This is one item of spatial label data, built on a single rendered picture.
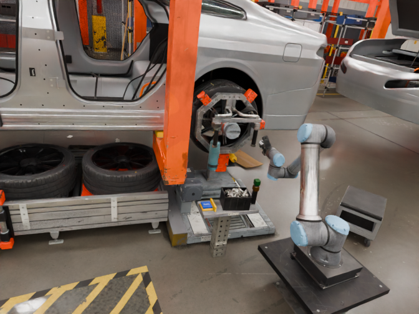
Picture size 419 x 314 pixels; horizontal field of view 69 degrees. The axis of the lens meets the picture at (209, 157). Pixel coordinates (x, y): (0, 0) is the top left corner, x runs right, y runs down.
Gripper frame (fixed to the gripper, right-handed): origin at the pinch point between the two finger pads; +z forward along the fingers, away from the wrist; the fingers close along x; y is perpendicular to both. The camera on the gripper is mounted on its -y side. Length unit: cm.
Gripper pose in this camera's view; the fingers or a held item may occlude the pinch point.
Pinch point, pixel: (260, 141)
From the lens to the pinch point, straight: 263.3
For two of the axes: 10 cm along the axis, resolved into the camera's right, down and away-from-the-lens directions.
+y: 2.2, 8.7, 4.5
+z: -2.3, -4.0, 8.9
